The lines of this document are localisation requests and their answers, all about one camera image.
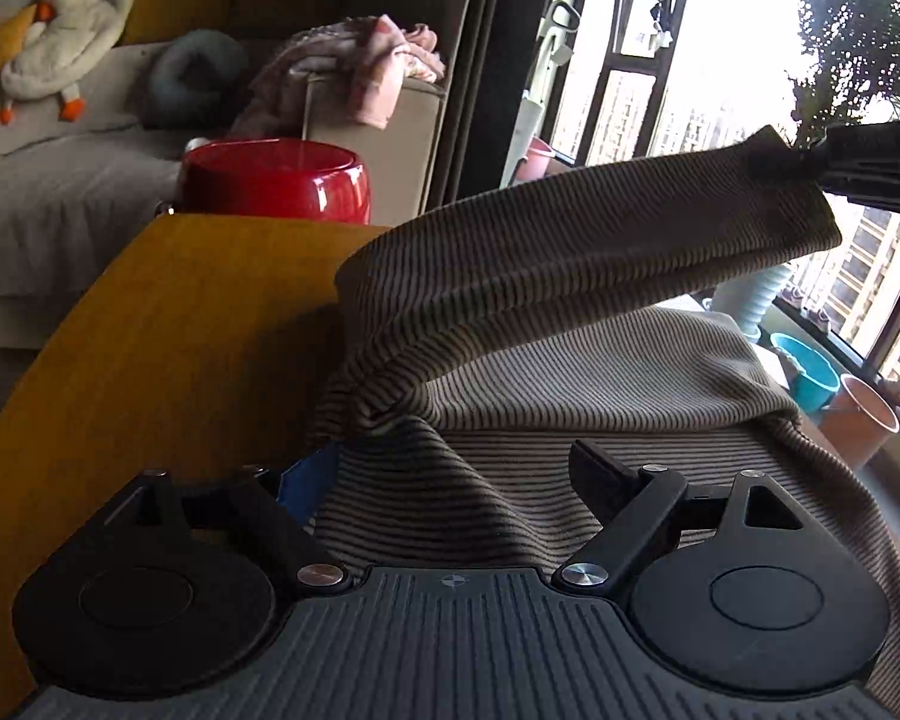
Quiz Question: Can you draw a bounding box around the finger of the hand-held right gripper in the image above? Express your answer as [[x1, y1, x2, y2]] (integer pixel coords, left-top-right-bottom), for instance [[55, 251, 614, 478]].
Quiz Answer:
[[791, 118, 900, 215]]

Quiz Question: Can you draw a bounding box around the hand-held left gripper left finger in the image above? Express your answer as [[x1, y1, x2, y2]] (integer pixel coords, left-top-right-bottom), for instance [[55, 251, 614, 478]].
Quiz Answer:
[[103, 441, 350, 593]]

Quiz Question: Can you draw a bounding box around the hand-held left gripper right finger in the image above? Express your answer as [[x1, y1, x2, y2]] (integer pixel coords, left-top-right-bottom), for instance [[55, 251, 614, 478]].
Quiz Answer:
[[555, 439, 805, 595]]

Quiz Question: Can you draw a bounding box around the striped knit sweater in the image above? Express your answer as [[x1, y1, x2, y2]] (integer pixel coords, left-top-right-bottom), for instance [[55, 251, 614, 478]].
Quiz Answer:
[[307, 124, 900, 720]]

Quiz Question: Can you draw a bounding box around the palm plant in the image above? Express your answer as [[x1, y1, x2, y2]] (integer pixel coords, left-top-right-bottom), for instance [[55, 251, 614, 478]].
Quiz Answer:
[[780, 0, 900, 147]]

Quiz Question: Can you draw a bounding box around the blue plastic bucket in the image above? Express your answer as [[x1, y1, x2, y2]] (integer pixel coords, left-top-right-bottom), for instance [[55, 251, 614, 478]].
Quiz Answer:
[[769, 332, 842, 415]]

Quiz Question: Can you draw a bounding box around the pale pink plant pot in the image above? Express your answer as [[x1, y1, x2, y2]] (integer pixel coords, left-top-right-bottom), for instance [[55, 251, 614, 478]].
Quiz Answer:
[[817, 373, 900, 472]]

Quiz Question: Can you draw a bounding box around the red round stool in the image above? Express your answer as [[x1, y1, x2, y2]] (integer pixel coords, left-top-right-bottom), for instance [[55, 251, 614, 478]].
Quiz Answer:
[[180, 139, 372, 226]]

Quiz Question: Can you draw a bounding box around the pink plastic bucket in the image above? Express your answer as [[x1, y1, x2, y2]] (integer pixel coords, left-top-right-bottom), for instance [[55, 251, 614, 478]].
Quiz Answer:
[[521, 137, 557, 182]]

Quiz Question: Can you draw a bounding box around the beige chair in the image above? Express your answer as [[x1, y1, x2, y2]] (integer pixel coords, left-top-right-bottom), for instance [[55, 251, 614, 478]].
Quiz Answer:
[[302, 73, 448, 227]]

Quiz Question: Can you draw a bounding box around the grey sofa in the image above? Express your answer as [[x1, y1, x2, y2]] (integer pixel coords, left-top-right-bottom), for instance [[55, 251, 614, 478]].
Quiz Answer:
[[0, 34, 305, 355]]

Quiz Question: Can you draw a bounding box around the dark curtain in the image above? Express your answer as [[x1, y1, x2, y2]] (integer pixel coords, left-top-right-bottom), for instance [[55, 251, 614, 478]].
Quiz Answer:
[[420, 0, 571, 220]]

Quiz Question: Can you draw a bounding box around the grey neck pillow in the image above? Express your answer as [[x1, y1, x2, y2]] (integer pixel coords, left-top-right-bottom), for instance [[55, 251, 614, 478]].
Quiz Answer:
[[144, 30, 250, 128]]

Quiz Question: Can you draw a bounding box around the pink patterned blanket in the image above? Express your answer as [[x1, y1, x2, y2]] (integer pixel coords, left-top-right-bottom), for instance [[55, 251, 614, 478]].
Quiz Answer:
[[229, 13, 448, 140]]

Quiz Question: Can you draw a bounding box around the yellow sofa back cushion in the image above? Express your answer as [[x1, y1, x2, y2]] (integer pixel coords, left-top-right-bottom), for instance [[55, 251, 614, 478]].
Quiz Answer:
[[118, 0, 353, 47]]

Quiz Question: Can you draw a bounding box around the white goose plush toy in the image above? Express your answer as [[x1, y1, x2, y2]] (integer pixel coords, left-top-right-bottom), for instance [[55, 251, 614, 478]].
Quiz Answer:
[[0, 0, 136, 125]]

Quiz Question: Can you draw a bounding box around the white ribbed hose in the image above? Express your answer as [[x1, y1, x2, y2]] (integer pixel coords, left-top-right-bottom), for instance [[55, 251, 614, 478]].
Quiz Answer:
[[731, 265, 790, 340]]

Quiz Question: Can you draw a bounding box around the black window frame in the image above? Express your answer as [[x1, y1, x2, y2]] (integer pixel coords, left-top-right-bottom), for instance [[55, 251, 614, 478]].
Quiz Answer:
[[547, 0, 900, 458]]

